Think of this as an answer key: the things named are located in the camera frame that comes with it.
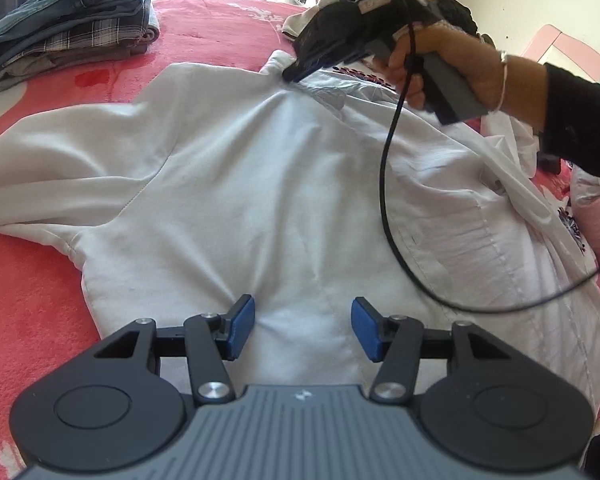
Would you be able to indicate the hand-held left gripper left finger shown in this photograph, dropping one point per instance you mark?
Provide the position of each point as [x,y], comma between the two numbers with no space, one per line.
[241,327]

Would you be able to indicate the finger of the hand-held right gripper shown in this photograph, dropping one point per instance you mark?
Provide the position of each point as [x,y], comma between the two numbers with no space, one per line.
[307,47]
[320,66]

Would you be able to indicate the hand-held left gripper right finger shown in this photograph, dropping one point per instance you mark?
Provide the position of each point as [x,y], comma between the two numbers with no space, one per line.
[365,327]

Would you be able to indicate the white shirt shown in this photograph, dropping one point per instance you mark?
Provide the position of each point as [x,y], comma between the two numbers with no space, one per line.
[230,185]

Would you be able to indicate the person's right forearm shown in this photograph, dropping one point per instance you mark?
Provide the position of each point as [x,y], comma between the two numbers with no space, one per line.
[575,110]

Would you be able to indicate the person's right hand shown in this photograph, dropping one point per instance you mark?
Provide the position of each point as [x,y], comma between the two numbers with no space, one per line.
[460,55]

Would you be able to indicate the beige sweater black trim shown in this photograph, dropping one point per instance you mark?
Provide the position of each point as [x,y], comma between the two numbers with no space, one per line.
[300,22]

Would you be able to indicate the black knit garment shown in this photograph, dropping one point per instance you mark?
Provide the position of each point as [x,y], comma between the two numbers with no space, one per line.
[455,10]

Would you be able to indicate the pink wooden furniture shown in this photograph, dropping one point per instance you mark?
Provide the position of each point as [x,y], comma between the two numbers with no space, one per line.
[545,40]

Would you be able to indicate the pink floral blanket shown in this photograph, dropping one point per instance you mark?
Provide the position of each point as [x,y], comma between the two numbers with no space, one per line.
[25,310]

